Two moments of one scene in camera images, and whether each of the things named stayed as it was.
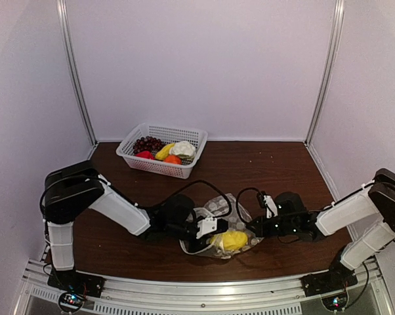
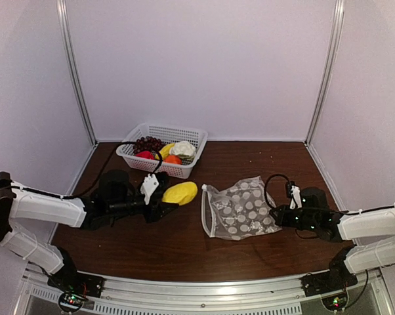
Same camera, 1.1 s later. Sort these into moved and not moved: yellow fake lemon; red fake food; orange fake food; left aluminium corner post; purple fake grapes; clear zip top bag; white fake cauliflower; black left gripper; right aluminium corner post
Moved: black left gripper; clear zip top bag; yellow fake lemon
Not moved: left aluminium corner post; orange fake food; right aluminium corner post; purple fake grapes; red fake food; white fake cauliflower
